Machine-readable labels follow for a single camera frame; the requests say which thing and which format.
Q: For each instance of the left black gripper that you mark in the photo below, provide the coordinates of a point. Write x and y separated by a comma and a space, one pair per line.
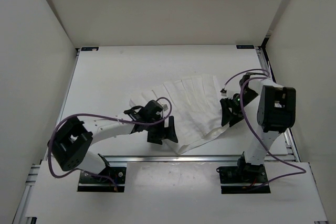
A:
170, 131

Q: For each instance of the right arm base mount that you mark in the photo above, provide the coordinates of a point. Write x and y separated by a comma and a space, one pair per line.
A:
244, 178

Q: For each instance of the white pleated skirt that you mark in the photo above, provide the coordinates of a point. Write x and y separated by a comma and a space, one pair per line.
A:
195, 106

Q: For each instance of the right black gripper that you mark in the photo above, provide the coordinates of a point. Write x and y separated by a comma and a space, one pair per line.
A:
237, 116

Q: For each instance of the aluminium frame rail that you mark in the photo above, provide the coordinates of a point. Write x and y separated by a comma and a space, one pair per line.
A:
217, 158

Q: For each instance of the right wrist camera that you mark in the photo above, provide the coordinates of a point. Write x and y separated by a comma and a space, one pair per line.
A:
226, 93

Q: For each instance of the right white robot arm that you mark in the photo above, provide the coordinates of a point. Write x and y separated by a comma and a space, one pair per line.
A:
275, 114

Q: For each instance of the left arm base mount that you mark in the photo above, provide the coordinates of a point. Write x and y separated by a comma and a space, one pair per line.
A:
110, 180

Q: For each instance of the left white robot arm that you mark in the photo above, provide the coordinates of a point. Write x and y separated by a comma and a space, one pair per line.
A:
70, 142

